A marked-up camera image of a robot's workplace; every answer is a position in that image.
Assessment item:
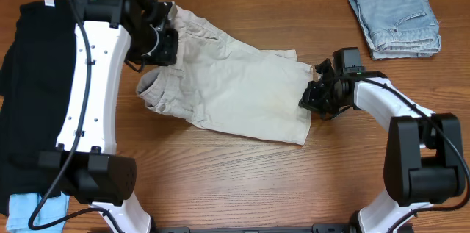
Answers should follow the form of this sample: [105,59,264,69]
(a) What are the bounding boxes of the beige khaki shorts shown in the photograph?
[136,7,313,146]

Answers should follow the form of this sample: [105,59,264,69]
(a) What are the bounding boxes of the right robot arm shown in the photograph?
[299,60,469,232]

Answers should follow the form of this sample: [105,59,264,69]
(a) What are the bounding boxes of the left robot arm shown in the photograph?
[38,0,178,233]

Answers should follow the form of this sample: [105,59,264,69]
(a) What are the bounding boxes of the folded blue denim jeans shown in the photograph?
[348,0,441,60]

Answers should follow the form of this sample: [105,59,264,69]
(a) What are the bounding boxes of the black garment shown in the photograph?
[1,0,76,215]

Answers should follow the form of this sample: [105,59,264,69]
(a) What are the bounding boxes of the light blue garment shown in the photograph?
[6,193,70,233]

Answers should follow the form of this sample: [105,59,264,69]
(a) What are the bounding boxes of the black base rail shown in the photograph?
[151,223,356,233]

